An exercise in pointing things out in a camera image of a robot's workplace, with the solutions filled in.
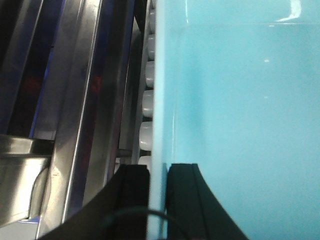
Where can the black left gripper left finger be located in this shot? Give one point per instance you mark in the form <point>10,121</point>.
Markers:
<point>128,188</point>

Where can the steel shelf rails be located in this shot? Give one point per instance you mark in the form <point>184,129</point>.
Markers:
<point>69,73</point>

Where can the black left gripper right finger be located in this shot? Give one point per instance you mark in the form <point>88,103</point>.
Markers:
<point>192,204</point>

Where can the white roller track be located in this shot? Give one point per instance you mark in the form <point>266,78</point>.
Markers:
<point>145,104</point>

